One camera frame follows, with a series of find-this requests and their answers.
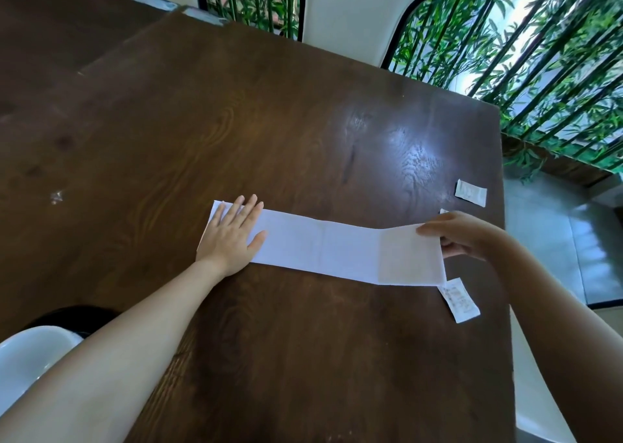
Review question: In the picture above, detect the white chair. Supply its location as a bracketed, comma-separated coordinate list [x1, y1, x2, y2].
[0, 325, 84, 417]
[301, 0, 435, 68]

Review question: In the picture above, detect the person's left forearm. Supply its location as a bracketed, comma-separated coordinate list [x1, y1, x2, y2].
[0, 258, 229, 443]

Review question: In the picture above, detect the person's left hand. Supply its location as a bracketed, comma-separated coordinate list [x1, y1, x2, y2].
[196, 194, 269, 279]

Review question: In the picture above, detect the brown wooden planter box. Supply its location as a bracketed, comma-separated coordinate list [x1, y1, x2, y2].
[501, 133, 615, 189]

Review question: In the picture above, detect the person's right forearm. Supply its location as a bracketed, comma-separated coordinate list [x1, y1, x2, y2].
[486, 233, 623, 443]

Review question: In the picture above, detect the white table edge sticker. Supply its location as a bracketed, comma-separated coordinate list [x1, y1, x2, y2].
[182, 5, 229, 26]
[129, 0, 179, 12]

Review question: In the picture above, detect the long white paper strip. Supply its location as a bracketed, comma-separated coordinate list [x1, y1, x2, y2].
[196, 200, 447, 287]

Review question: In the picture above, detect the person's right hand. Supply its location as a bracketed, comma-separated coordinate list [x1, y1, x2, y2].
[416, 210, 508, 262]

